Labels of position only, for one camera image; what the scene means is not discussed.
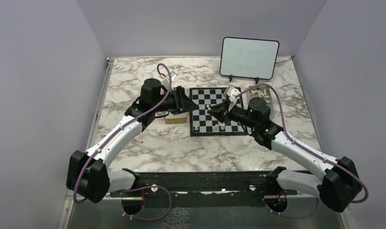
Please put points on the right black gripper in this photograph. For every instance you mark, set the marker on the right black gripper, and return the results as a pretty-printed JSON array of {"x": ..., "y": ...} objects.
[{"x": 221, "y": 111}]

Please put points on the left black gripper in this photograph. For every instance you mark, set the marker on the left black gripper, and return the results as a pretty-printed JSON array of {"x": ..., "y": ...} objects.
[{"x": 182, "y": 102}]

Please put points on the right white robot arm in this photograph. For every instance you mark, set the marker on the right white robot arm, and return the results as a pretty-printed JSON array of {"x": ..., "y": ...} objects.
[{"x": 334, "y": 181}]

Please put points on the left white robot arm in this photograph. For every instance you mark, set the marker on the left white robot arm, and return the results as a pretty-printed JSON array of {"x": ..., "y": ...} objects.
[{"x": 117, "y": 142}]

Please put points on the white chess pieces pile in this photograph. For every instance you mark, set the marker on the white chess pieces pile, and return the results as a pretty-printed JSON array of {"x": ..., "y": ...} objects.
[{"x": 261, "y": 93}]

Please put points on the yellow tin tray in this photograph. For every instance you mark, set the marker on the yellow tin tray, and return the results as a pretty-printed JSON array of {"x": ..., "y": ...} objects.
[{"x": 175, "y": 118}]

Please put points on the black white chessboard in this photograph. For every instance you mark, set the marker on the black white chessboard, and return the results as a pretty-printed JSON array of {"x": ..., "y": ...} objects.
[{"x": 207, "y": 120}]

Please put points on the lilac tin tray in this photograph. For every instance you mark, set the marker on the lilac tin tray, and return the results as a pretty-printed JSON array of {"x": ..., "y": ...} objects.
[{"x": 268, "y": 101}]

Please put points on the small whiteboard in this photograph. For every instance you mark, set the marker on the small whiteboard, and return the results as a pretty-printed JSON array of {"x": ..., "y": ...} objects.
[{"x": 248, "y": 58}]

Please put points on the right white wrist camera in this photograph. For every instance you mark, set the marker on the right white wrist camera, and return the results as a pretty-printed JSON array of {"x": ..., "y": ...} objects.
[{"x": 232, "y": 94}]

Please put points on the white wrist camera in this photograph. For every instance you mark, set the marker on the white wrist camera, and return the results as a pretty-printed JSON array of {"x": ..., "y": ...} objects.
[
  {"x": 165, "y": 79},
  {"x": 232, "y": 94}
]

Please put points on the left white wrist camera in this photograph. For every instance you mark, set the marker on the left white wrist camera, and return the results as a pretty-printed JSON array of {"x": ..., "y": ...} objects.
[{"x": 165, "y": 79}]

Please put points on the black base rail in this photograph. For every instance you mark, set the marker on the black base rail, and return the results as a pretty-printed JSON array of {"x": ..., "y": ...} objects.
[{"x": 186, "y": 189}]

